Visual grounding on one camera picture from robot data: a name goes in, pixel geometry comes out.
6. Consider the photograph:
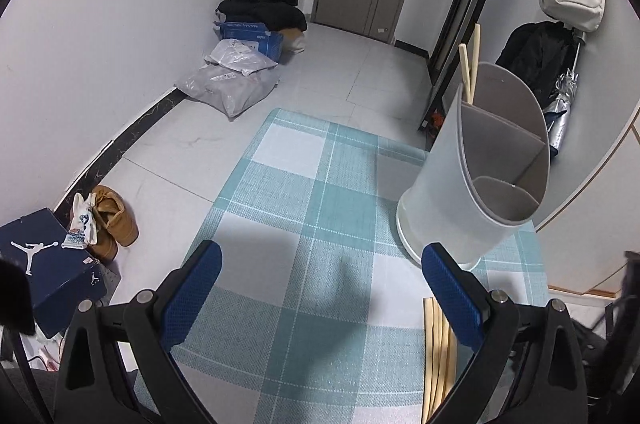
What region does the white grey utensil holder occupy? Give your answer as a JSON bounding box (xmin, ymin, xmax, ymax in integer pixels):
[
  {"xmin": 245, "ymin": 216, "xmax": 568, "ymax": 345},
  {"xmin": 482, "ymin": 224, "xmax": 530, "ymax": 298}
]
[{"xmin": 396, "ymin": 62, "xmax": 552, "ymax": 269}]

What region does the white printed sock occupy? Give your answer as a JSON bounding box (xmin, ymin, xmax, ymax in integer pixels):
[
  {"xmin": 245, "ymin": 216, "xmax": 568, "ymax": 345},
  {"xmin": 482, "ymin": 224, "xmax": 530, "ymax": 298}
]
[{"xmin": 61, "ymin": 191, "xmax": 103, "ymax": 250}]

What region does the large grey plastic mailer bag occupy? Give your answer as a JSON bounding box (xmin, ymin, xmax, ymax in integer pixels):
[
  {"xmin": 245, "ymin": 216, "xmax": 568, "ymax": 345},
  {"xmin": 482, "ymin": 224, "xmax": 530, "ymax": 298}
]
[{"xmin": 174, "ymin": 64, "xmax": 281, "ymax": 121}]

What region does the tan shoe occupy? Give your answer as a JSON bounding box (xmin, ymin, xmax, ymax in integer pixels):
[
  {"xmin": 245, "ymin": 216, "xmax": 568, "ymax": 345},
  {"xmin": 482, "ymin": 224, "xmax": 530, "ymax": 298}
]
[
  {"xmin": 87, "ymin": 224, "xmax": 119, "ymax": 262},
  {"xmin": 91, "ymin": 185, "xmax": 140, "ymax": 248}
]

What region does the teal checked mat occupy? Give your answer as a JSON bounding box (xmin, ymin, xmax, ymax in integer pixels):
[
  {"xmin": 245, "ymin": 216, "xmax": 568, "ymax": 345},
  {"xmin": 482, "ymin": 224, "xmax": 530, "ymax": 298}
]
[{"xmin": 135, "ymin": 107, "xmax": 548, "ymax": 424}]

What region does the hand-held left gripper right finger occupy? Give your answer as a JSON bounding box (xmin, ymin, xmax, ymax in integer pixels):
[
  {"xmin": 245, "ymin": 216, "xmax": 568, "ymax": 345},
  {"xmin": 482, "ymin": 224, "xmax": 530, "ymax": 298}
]
[{"xmin": 421, "ymin": 242, "xmax": 588, "ymax": 424}]

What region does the navy shoe box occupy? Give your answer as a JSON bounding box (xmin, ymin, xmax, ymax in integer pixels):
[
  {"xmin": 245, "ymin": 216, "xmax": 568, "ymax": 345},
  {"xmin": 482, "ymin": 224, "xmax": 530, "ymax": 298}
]
[{"xmin": 0, "ymin": 207, "xmax": 108, "ymax": 339}]

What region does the silver folding umbrella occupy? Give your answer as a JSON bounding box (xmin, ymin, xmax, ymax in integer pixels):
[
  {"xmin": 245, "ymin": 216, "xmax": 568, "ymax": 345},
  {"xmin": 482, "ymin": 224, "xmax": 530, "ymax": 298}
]
[{"xmin": 542, "ymin": 32, "xmax": 586, "ymax": 157}]

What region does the black door frame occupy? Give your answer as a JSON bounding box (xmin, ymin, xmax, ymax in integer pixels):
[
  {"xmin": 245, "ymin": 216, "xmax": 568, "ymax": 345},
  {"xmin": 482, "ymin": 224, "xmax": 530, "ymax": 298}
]
[{"xmin": 417, "ymin": 0, "xmax": 516, "ymax": 132}]

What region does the black clothing pile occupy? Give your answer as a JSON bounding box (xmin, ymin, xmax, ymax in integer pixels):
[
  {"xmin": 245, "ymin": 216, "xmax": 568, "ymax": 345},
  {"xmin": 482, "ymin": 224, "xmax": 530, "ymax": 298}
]
[{"xmin": 216, "ymin": 0, "xmax": 307, "ymax": 32}]

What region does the blue cardboard box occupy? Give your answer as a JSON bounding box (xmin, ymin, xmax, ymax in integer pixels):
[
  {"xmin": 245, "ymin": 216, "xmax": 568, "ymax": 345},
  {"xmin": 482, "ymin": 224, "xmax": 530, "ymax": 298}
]
[{"xmin": 218, "ymin": 22, "xmax": 286, "ymax": 64}]

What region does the white plastic mailer bag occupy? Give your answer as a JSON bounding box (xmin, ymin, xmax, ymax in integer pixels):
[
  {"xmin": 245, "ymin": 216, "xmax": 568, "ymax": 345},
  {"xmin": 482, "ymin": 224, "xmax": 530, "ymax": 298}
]
[{"xmin": 204, "ymin": 38, "xmax": 278, "ymax": 78}]

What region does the black hanging jacket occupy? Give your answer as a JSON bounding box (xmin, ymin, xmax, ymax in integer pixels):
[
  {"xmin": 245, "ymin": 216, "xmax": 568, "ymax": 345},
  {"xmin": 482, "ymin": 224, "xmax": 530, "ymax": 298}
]
[{"xmin": 495, "ymin": 20, "xmax": 581, "ymax": 105}]

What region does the black fuzzy cover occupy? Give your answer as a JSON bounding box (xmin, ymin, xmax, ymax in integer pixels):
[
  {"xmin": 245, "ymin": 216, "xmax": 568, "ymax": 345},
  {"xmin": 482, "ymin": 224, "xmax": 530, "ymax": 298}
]
[{"xmin": 0, "ymin": 257, "xmax": 37, "ymax": 335}]

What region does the beige bag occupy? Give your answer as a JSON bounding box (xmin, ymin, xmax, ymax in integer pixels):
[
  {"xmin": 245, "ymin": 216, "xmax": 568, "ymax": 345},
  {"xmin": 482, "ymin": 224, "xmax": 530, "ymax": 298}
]
[{"xmin": 280, "ymin": 28, "xmax": 307, "ymax": 54}]

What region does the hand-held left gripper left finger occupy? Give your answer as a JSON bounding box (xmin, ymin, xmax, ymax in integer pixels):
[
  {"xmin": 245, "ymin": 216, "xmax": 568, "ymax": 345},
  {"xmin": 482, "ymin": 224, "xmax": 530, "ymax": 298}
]
[{"xmin": 52, "ymin": 240, "xmax": 224, "ymax": 424}]

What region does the white cabinet with gold trim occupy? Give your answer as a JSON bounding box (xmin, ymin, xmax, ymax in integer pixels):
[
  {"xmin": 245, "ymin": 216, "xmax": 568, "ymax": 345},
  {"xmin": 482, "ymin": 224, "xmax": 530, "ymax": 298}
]
[{"xmin": 532, "ymin": 99, "xmax": 640, "ymax": 300}]

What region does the black cable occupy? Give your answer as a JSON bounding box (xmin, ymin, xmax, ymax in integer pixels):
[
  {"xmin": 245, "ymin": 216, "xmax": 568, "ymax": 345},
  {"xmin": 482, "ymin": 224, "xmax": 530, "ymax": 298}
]
[{"xmin": 9, "ymin": 333, "xmax": 54, "ymax": 424}]

